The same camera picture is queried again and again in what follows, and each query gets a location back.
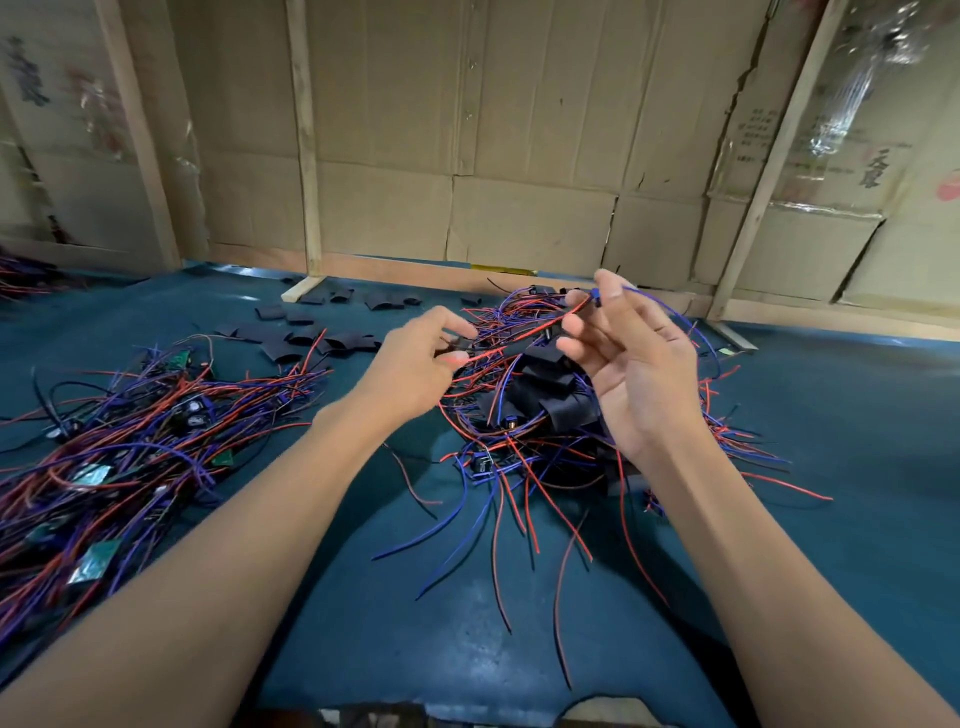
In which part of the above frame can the person's left hand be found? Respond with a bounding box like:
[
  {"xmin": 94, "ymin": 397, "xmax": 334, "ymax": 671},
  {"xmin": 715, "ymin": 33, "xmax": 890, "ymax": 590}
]
[{"xmin": 348, "ymin": 304, "xmax": 482, "ymax": 444}]

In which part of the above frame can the person's right hand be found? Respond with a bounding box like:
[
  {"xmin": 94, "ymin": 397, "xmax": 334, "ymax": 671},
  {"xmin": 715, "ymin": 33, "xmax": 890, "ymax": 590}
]
[{"xmin": 555, "ymin": 267, "xmax": 710, "ymax": 467}]

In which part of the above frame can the pile of sleeved wired boards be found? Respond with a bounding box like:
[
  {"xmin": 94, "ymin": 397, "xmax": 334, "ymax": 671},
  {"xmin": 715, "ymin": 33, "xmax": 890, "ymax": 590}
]
[{"xmin": 375, "ymin": 282, "xmax": 834, "ymax": 692}]

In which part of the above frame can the pile of black sleeve pieces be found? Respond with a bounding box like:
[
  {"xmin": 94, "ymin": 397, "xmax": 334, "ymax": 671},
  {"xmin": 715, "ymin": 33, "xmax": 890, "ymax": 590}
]
[{"xmin": 225, "ymin": 282, "xmax": 429, "ymax": 365}]

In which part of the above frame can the pile of unsleeved wired boards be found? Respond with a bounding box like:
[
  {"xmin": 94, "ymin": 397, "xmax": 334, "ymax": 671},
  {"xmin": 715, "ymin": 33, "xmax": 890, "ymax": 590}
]
[{"xmin": 0, "ymin": 333, "xmax": 332, "ymax": 662}]

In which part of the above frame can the wire pile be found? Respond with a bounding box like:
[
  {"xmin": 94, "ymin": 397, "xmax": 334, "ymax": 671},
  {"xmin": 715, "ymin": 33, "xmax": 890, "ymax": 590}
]
[{"xmin": 0, "ymin": 252, "xmax": 62, "ymax": 299}]

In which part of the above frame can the person's left forearm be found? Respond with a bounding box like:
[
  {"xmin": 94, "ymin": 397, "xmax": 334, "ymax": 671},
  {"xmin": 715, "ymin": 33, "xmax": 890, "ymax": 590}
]
[{"xmin": 0, "ymin": 397, "xmax": 399, "ymax": 728}]

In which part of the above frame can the person's right forearm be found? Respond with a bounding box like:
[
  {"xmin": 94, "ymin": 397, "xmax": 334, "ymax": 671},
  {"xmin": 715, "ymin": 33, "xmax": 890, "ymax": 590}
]
[{"xmin": 637, "ymin": 427, "xmax": 960, "ymax": 728}]

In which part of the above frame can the wooden ledge board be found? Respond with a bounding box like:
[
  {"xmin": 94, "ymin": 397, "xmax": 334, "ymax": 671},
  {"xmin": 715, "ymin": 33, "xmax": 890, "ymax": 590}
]
[{"xmin": 210, "ymin": 240, "xmax": 960, "ymax": 344}]

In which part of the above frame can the tan cardboard flap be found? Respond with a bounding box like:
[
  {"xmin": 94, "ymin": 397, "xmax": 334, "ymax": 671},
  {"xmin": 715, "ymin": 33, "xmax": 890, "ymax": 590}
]
[{"xmin": 555, "ymin": 693, "xmax": 662, "ymax": 728}]

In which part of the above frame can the clear plastic sheet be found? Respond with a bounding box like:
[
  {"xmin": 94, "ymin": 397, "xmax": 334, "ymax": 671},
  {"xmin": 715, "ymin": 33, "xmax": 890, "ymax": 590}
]
[{"xmin": 810, "ymin": 0, "xmax": 932, "ymax": 212}]

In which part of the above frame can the pale slanted wooden post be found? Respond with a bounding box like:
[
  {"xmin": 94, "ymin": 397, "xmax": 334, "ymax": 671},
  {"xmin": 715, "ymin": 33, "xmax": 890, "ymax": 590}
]
[{"xmin": 705, "ymin": 0, "xmax": 849, "ymax": 354}]

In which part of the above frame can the thin wooden post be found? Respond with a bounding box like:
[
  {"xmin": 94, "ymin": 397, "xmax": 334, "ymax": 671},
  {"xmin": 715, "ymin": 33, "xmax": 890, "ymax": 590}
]
[{"xmin": 282, "ymin": 0, "xmax": 329, "ymax": 302}]

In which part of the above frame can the wide wooden post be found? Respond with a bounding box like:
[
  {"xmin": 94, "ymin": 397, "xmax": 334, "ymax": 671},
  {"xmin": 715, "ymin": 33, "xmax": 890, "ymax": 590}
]
[{"xmin": 93, "ymin": 0, "xmax": 182, "ymax": 272}]

